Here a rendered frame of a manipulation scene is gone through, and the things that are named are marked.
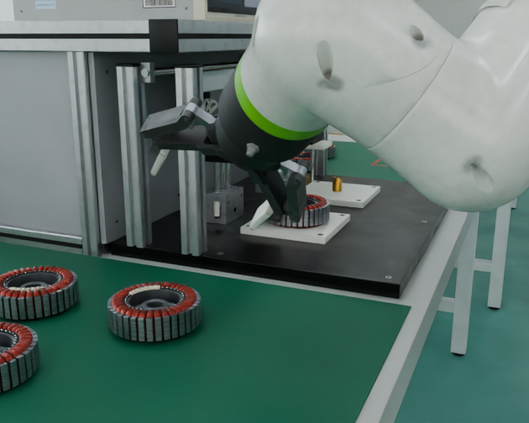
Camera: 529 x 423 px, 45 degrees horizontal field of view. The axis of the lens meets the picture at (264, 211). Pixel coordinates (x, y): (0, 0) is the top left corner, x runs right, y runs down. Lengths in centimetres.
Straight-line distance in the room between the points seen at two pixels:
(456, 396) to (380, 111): 179
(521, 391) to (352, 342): 154
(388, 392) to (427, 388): 152
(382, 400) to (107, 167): 59
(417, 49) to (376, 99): 4
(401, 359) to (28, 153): 69
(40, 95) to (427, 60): 75
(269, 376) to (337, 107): 34
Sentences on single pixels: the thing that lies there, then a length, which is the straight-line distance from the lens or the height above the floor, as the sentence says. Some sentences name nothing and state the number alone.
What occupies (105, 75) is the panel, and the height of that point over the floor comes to 103.
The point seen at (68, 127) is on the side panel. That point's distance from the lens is 106.
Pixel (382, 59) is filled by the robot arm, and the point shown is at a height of 108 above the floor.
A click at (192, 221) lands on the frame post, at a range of 96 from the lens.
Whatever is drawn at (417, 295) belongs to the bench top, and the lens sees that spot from 91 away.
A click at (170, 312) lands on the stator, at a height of 79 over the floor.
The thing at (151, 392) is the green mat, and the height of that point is 75.
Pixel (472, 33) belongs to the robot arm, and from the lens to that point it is 50.
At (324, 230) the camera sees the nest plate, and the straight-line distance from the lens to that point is 106.
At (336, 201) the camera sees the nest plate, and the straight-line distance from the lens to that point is 126.
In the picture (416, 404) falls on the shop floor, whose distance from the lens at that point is 210.
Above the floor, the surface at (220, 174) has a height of 85.
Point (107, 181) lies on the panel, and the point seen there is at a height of 87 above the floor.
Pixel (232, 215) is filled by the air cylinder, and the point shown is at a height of 78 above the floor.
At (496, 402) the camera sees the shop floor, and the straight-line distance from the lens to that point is 218.
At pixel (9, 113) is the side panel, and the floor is 97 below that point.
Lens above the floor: 109
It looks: 15 degrees down
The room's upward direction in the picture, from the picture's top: straight up
